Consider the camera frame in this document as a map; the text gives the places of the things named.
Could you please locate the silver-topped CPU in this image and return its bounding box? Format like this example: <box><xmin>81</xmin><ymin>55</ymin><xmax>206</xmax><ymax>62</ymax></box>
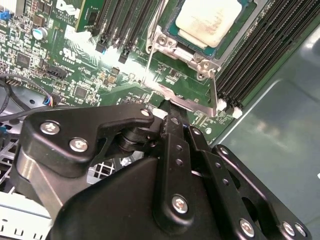
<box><xmin>166</xmin><ymin>0</ymin><xmax>259</xmax><ymax>58</ymax></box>

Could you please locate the metal socket cover frame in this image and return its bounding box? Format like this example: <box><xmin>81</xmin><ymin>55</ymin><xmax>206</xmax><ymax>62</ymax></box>
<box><xmin>141</xmin><ymin>26</ymin><xmax>222</xmax><ymax>118</ymax></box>

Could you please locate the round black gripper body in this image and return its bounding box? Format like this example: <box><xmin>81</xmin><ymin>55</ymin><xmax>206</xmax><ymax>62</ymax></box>
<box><xmin>47</xmin><ymin>157</ymin><xmax>232</xmax><ymax>240</ymax></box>

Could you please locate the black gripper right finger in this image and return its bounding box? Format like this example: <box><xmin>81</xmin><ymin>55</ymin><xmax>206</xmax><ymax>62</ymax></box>
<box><xmin>177</xmin><ymin>109</ymin><xmax>313</xmax><ymax>240</ymax></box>

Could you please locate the metal wire locking lever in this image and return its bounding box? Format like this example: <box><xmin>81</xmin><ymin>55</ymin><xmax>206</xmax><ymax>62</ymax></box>
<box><xmin>147</xmin><ymin>0</ymin><xmax>166</xmax><ymax>50</ymax></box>

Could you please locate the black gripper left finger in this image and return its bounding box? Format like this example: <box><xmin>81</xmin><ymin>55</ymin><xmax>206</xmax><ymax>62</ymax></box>
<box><xmin>9</xmin><ymin>98</ymin><xmax>196</xmax><ymax>232</ymax></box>

